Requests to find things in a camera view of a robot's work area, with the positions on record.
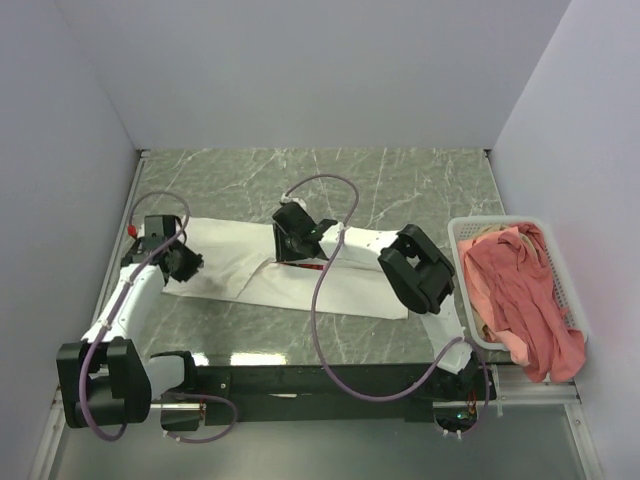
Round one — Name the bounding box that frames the white Coca-Cola t-shirt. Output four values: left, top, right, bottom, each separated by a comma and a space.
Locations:
163, 218, 408, 320

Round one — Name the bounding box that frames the beige garment in basket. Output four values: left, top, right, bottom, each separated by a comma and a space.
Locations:
472, 224, 521, 242

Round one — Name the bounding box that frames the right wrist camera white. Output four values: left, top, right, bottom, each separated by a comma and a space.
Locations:
279, 194, 308, 210

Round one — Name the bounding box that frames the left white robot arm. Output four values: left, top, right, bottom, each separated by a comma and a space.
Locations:
56, 215, 204, 435

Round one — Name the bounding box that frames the pink t-shirt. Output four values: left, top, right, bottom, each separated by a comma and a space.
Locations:
457, 222, 586, 383

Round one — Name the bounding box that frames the aluminium frame rail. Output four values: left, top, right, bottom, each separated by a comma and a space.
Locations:
28, 386, 66, 480

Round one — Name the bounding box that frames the white plastic laundry basket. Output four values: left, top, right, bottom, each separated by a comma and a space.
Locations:
446, 214, 591, 351

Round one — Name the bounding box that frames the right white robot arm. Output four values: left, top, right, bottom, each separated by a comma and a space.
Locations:
272, 202, 478, 399

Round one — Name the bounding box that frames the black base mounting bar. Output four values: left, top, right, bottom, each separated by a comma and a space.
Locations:
159, 363, 496, 432

